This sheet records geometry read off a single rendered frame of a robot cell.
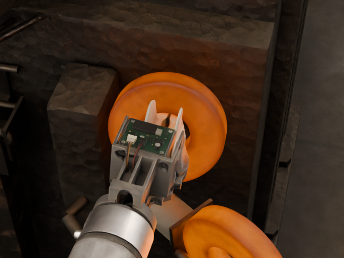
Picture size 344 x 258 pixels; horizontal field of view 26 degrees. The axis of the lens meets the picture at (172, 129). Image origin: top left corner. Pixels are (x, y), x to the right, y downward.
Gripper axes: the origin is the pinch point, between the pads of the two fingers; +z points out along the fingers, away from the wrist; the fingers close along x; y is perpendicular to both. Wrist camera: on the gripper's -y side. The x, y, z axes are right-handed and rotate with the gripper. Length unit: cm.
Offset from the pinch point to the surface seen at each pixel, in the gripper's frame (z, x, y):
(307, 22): 130, -16, -69
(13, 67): 9.0, 26.0, -6.8
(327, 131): 86, -29, -72
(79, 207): -0.5, 11.8, -22.3
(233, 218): -10.0, -11.4, -3.7
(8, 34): 3.0, 23.4, 4.5
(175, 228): -8.6, -4.3, -10.5
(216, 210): -8.6, -9.0, -4.8
